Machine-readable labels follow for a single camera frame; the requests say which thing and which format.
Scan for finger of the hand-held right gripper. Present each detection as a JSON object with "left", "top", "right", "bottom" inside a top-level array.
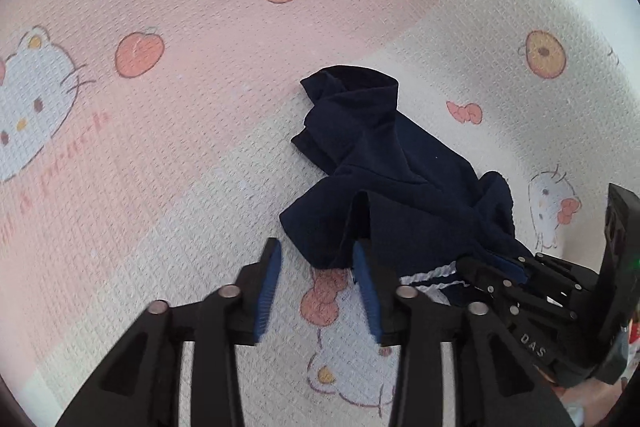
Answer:
[
  {"left": 457, "top": 253, "right": 601, "bottom": 293},
  {"left": 470, "top": 279, "right": 583, "bottom": 320}
]

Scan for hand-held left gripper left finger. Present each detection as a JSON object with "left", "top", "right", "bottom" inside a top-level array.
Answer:
[{"left": 55, "top": 237, "right": 283, "bottom": 427}]

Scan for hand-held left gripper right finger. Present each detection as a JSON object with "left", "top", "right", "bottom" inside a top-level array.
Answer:
[{"left": 351, "top": 239, "right": 576, "bottom": 427}]

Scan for navy blue shorts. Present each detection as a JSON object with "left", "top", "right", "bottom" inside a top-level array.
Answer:
[{"left": 279, "top": 65, "right": 532, "bottom": 308}]

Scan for pink cartoon printed blanket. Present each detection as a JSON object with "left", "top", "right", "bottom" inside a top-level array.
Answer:
[{"left": 0, "top": 0, "right": 640, "bottom": 427}]

